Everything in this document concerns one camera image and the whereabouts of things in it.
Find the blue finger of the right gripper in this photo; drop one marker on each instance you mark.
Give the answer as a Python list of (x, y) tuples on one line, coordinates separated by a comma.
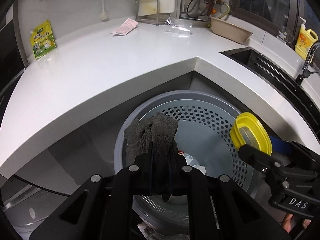
[(280, 146)]

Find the yellow plastic lid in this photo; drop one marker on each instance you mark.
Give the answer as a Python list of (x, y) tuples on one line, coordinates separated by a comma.
[(248, 130)]

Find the black scouring cloth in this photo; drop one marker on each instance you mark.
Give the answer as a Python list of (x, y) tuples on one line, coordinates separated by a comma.
[(155, 157)]

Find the clear plastic cup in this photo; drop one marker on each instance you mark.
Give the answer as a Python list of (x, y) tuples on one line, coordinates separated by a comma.
[(177, 27)]

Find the pink paper receipt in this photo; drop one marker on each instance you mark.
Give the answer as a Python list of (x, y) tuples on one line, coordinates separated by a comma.
[(125, 28)]

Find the black kitchen sink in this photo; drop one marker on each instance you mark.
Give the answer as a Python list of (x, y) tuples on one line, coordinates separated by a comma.
[(261, 66)]

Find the grey perforated trash bin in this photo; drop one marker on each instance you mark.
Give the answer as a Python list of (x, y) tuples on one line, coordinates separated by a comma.
[(203, 136)]

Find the person's right hand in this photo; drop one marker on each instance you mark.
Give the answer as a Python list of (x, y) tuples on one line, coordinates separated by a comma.
[(290, 222)]

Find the steel sink faucet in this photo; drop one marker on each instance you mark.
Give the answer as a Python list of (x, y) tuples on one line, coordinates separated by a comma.
[(304, 72)]

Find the yellow dish soap bottle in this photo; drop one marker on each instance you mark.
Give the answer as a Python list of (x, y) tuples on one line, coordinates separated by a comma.
[(306, 38)]

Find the beige plastic basin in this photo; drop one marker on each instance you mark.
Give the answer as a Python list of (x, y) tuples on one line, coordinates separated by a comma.
[(229, 31)]

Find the black dish rack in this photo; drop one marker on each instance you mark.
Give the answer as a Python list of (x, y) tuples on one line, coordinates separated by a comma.
[(184, 17)]

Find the steel cutting board rack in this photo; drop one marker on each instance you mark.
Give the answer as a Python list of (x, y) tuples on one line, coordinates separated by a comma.
[(157, 19)]

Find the blue white bottle brush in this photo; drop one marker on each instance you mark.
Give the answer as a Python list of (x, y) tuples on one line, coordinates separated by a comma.
[(103, 14)]

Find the yellow green detergent pouch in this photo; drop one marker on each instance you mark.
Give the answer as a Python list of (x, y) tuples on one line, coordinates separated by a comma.
[(42, 40)]

